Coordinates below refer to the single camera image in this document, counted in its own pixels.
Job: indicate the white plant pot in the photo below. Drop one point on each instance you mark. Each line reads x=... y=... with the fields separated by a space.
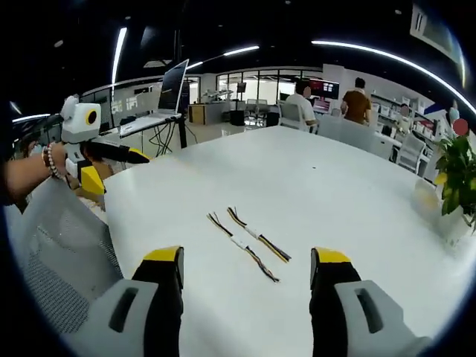
x=453 y=227

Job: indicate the long white ceiling light strip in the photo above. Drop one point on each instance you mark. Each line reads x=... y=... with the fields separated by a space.
x=390 y=57

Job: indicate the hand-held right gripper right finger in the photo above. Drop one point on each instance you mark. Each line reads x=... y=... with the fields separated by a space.
x=342 y=320

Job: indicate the desk monitor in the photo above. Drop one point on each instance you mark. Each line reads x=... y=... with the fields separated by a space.
x=322 y=105

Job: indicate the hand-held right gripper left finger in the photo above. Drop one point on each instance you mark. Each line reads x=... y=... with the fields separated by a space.
x=148 y=316

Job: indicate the small translucent container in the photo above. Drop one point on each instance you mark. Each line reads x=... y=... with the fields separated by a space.
x=425 y=193

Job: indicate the wooden cabinet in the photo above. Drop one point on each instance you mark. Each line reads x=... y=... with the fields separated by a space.
x=204 y=114

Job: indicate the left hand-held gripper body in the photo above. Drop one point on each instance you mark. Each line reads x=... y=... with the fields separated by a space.
x=76 y=126

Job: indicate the shelf of white storage bins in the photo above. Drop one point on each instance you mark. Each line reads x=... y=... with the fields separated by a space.
x=416 y=115

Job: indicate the open white laptop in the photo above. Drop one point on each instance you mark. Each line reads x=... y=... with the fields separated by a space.
x=171 y=89

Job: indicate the white ceiling air vent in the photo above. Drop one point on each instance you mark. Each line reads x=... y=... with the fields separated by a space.
x=435 y=29

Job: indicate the grey mesh office chair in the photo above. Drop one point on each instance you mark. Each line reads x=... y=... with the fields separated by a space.
x=63 y=241

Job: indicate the black-legged laptop stand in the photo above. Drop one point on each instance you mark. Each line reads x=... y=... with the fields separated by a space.
x=182 y=132

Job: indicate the green potted plant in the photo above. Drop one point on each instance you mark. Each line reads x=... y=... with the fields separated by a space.
x=459 y=167

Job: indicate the wall screen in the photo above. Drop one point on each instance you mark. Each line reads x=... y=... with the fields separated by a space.
x=323 y=89

